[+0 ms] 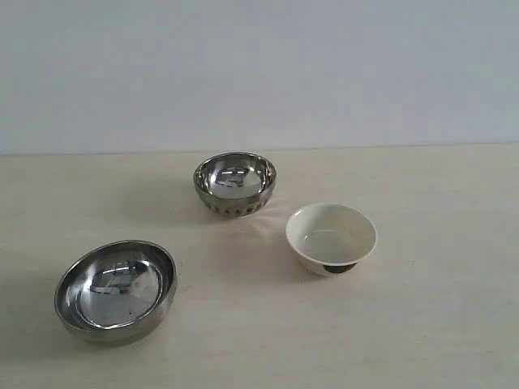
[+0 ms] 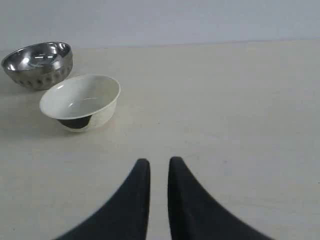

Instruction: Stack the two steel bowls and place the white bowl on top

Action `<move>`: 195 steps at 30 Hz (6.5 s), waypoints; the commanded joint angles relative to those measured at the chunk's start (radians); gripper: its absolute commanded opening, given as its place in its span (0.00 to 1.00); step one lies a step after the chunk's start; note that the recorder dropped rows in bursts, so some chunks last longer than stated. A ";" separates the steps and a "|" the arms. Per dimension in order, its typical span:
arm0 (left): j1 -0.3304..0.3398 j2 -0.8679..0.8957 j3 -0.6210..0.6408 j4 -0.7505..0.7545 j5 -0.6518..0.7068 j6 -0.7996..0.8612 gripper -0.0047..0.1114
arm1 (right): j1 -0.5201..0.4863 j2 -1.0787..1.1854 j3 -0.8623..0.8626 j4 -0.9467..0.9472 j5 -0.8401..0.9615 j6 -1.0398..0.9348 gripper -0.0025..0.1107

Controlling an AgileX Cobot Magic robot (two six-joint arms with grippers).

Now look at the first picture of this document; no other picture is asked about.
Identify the small patterned steel bowl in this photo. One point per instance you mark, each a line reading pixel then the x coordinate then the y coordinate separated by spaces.
pixel 235 184

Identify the white ceramic bowl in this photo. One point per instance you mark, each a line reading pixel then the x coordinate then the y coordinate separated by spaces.
pixel 330 239

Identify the large steel bowl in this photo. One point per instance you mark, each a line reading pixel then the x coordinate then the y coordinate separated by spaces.
pixel 118 293

